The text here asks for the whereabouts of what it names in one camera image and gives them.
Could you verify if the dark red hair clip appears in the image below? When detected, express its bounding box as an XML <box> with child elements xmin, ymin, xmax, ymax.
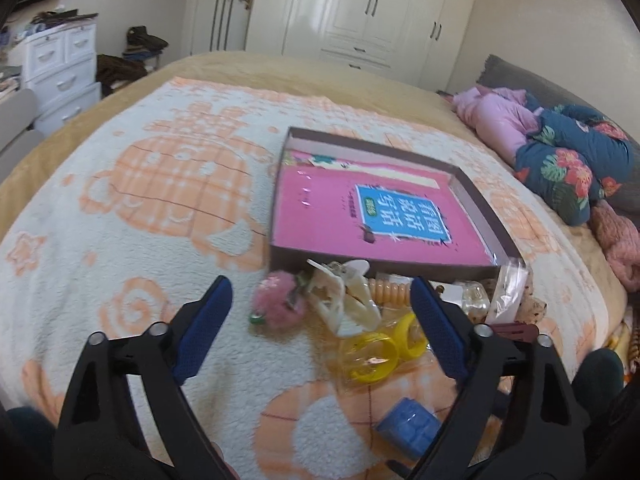
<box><xmin>491</xmin><ymin>322</ymin><xmax>539</xmax><ymax>344</ymax></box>

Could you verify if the pink book with blue label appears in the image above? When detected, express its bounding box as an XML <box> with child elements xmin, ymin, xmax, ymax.
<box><xmin>271</xmin><ymin>150</ymin><xmax>496</xmax><ymax>266</ymax></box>

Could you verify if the dark clothes pile on stool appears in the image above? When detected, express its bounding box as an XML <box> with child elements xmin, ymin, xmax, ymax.
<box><xmin>122</xmin><ymin>26</ymin><xmax>169</xmax><ymax>61</ymax></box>

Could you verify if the white drawer cabinet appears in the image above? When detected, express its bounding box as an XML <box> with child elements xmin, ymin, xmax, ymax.
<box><xmin>8</xmin><ymin>18</ymin><xmax>101</xmax><ymax>136</ymax></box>

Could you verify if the grey chair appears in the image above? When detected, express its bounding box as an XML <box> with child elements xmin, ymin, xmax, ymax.
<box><xmin>0</xmin><ymin>89</ymin><xmax>46</xmax><ymax>182</ymax></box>

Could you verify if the pink knitted garment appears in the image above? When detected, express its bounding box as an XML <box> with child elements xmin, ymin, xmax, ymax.
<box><xmin>589</xmin><ymin>200</ymin><xmax>640</xmax><ymax>292</ymax></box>

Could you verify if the white door with bags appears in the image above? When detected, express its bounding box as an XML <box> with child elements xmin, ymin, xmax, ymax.
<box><xmin>184</xmin><ymin>0</ymin><xmax>253</xmax><ymax>55</ymax></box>

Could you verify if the pink padded garment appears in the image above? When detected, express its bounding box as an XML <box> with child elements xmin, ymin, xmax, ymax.
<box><xmin>450</xmin><ymin>86</ymin><xmax>540</xmax><ymax>167</ymax></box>

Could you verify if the blue jewelry box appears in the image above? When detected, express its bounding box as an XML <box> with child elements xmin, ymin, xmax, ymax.
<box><xmin>375</xmin><ymin>398</ymin><xmax>442</xmax><ymax>460</ymax></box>

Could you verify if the shallow cardboard box tray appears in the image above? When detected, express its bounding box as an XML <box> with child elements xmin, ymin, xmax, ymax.
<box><xmin>269</xmin><ymin>128</ymin><xmax>521</xmax><ymax>282</ymax></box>

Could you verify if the grey pillow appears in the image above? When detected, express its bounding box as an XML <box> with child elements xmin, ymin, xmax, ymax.
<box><xmin>476</xmin><ymin>54</ymin><xmax>639</xmax><ymax>222</ymax></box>

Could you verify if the dotted mesh scrunchie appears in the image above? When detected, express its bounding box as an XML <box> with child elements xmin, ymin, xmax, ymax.
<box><xmin>515</xmin><ymin>273</ymin><xmax>547</xmax><ymax>324</ymax></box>

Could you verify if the tan bed cover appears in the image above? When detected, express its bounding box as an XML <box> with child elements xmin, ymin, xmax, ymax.
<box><xmin>1</xmin><ymin>51</ymin><xmax>628</xmax><ymax>332</ymax></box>

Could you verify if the cream hair claw clip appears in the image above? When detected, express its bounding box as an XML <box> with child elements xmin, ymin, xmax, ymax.
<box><xmin>306</xmin><ymin>259</ymin><xmax>382</xmax><ymax>338</ymax></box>

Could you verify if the dark brown clothes heap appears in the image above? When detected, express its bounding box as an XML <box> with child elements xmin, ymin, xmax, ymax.
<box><xmin>96</xmin><ymin>54</ymin><xmax>148</xmax><ymax>98</ymax></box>

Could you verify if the pink fluffy pompom hair tie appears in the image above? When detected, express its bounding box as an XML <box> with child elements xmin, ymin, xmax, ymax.
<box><xmin>249</xmin><ymin>268</ymin><xmax>309</xmax><ymax>331</ymax></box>

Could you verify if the blue floral padded garment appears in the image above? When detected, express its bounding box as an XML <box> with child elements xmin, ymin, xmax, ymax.
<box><xmin>514</xmin><ymin>104</ymin><xmax>639</xmax><ymax>226</ymax></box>

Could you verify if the white card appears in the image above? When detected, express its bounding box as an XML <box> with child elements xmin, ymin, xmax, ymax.
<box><xmin>486</xmin><ymin>258</ymin><xmax>529</xmax><ymax>325</ymax></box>

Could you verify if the orange white patterned blanket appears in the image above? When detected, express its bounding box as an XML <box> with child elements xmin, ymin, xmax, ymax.
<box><xmin>1</xmin><ymin>78</ymin><xmax>625</xmax><ymax>479</ymax></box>

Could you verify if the white wardrobe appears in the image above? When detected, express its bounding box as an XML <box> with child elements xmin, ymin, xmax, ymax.
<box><xmin>245</xmin><ymin>0</ymin><xmax>475</xmax><ymax>91</ymax></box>

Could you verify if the orange spiral hair tie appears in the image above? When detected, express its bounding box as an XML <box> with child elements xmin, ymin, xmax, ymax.
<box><xmin>368</xmin><ymin>276</ymin><xmax>414</xmax><ymax>306</ymax></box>

